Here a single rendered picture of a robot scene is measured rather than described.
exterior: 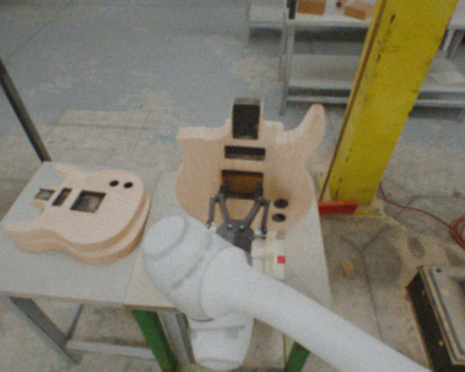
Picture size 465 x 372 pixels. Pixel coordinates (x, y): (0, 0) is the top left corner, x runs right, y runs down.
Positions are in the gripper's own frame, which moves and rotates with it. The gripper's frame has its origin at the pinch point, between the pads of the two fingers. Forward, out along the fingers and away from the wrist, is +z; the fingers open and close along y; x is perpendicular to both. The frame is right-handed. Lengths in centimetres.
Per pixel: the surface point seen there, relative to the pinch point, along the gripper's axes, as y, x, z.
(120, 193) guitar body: -45, -30, 21
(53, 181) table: -81, -39, 33
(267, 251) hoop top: 7.9, -24.1, -1.8
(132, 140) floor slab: -112, -127, 173
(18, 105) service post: -112, -27, 68
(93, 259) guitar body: -48, -36, -3
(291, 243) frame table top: 16.5, -36.0, 10.9
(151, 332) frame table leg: -29, -60, -15
